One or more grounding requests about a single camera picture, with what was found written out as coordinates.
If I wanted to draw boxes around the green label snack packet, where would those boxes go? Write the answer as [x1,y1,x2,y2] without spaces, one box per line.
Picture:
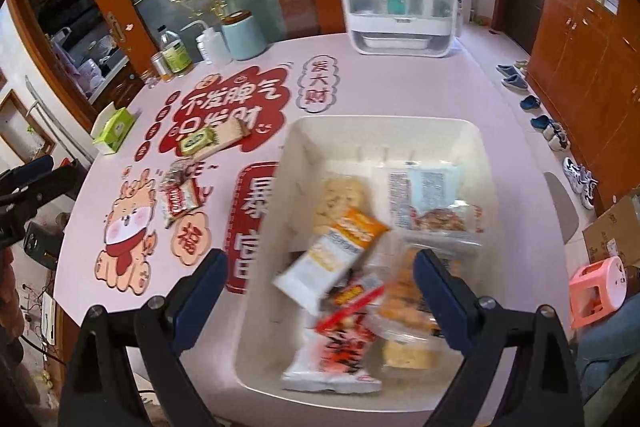
[175,117,254,158]

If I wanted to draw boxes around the clear orange cookie packet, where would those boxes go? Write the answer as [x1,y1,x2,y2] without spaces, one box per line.
[375,244,466,340]

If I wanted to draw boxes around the green tissue box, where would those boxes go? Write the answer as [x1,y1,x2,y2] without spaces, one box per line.
[91,103,139,155]

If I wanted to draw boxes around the red black small packet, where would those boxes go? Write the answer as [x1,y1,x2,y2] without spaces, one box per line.
[320,272,386,315]

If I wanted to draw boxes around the clear mixed nut packet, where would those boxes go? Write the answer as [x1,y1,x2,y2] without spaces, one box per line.
[159,158,201,188]

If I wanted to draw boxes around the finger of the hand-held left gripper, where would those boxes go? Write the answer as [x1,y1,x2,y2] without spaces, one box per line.
[0,162,81,220]
[0,155,55,195]

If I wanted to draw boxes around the pink printed tablecloth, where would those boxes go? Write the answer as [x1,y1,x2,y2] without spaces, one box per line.
[52,29,581,427]

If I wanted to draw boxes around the blue grey trousers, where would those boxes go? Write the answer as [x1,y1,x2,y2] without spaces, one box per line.
[572,304,640,408]

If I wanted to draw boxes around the wooden cabinet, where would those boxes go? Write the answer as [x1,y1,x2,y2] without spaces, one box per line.
[525,0,640,208]

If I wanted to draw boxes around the white black sneaker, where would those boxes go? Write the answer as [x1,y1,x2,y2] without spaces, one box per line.
[562,157,591,188]
[575,174,599,210]

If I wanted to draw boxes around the white plastic bin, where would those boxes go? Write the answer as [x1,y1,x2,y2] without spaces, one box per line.
[234,114,506,413]

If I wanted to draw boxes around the cardboard box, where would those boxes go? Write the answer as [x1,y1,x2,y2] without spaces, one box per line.
[581,194,640,275]

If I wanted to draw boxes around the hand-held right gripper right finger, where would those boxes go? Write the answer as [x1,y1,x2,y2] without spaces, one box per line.
[414,249,586,427]

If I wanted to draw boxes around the red white snack packet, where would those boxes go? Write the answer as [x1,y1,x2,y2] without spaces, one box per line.
[281,284,386,394]

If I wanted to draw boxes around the white squeeze bottle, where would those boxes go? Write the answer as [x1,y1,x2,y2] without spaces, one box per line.
[181,21,232,65]

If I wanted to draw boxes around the green label clear bottle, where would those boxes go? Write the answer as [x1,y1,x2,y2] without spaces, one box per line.
[159,25,193,75]

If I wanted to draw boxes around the beige cake block packet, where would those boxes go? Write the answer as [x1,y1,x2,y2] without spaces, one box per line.
[382,336,436,370]

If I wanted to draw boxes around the teal canister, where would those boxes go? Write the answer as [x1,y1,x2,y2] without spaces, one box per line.
[220,9,268,61]

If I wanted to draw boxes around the red white cookie packet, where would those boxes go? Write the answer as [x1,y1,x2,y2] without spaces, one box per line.
[164,179,206,228]

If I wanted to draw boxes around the light blue snack bag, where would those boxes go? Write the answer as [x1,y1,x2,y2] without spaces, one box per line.
[387,164,483,234]

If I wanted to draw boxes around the orange white snack packet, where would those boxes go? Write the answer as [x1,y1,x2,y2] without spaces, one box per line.
[272,207,391,314]

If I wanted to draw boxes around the beige rice cracker packet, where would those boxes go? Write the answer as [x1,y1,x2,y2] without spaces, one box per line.
[312,174,371,235]

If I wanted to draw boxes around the person's left forearm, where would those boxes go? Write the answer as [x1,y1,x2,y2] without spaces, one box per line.
[0,249,28,403]

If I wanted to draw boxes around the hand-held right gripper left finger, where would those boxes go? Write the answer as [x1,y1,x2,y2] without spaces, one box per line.
[57,248,229,427]

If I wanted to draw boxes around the pink plastic stool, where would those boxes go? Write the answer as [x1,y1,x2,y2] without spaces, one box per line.
[569,256,628,329]

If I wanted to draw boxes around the dish rack with dishes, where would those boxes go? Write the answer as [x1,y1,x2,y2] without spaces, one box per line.
[47,27,131,100]

